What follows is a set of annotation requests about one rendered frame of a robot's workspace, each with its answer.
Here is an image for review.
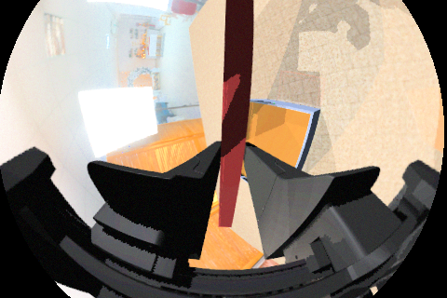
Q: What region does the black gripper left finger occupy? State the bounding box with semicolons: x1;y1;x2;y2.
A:
87;141;221;261

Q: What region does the red lid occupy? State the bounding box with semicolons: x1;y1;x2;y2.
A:
217;0;254;227

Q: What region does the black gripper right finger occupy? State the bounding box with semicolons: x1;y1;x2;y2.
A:
243;142;380;260

